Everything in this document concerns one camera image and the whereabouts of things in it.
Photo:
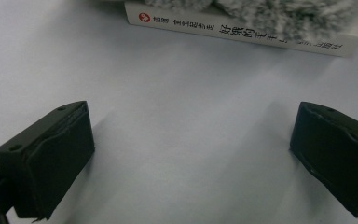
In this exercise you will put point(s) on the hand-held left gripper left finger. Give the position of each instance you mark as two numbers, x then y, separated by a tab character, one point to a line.
56	161

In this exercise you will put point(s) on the grey fluffy cloth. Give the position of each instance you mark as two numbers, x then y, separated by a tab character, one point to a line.
276	15

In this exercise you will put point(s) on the white caterpillar picture book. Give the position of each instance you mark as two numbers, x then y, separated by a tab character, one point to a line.
192	26

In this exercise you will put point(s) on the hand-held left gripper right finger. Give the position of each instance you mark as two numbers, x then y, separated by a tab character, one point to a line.
338	155

